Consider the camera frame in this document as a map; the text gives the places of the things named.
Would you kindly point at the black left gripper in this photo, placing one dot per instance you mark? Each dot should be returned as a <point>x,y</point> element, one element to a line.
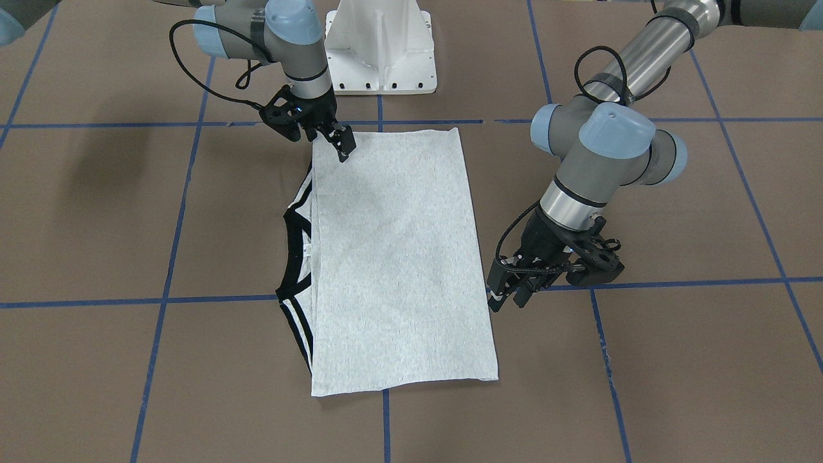
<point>542,242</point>

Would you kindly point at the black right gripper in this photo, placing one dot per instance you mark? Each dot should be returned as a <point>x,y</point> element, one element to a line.
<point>319,111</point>

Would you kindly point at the grey cartoon print t-shirt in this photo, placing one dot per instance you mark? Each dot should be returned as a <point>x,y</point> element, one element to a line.
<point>385,284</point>

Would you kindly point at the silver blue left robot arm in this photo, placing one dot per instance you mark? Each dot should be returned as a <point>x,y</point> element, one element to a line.
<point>603,143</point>

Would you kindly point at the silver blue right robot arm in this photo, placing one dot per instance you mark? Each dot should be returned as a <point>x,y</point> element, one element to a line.
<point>288,33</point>

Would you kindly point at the blue tape line lengthwise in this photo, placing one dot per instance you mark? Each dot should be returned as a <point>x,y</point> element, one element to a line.
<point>603,342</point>
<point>165,296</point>

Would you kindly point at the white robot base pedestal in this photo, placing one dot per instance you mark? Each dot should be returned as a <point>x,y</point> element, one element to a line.
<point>382,48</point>

